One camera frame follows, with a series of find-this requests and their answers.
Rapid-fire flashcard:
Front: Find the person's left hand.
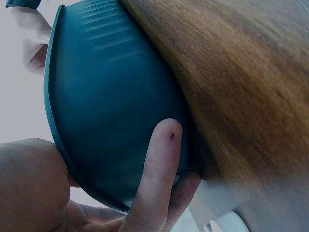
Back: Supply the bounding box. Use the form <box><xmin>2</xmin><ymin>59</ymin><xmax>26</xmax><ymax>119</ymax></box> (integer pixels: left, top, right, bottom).
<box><xmin>0</xmin><ymin>118</ymin><xmax>201</xmax><ymax>232</ymax></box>

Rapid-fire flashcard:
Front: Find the person's right hand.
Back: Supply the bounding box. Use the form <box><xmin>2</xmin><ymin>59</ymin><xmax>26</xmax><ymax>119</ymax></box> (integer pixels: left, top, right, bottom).
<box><xmin>11</xmin><ymin>4</ymin><xmax>53</xmax><ymax>76</ymax></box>

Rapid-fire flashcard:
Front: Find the teal plastic bowl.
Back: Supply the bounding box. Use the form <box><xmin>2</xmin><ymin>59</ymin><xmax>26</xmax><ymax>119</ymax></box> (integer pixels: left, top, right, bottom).
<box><xmin>43</xmin><ymin>0</ymin><xmax>201</xmax><ymax>214</ymax></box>

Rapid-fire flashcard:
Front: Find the white round object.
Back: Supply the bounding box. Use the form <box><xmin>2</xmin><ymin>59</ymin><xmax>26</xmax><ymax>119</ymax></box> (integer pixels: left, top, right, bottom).
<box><xmin>204</xmin><ymin>211</ymin><xmax>250</xmax><ymax>232</ymax></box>

